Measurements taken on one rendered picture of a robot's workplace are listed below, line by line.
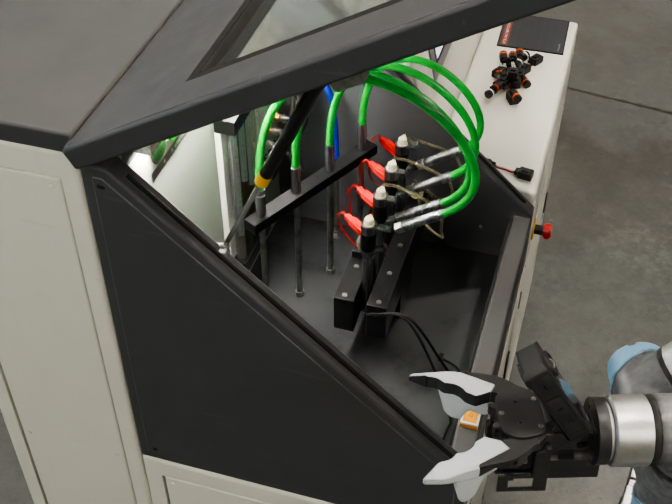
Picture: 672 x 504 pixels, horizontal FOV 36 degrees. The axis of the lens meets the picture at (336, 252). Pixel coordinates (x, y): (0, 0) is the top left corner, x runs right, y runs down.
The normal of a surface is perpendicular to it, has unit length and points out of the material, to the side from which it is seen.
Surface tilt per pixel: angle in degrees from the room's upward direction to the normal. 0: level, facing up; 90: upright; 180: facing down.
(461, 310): 0
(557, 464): 82
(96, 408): 90
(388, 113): 90
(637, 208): 0
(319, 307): 0
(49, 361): 90
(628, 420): 23
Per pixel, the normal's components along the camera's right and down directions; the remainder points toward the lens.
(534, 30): 0.00, -0.73
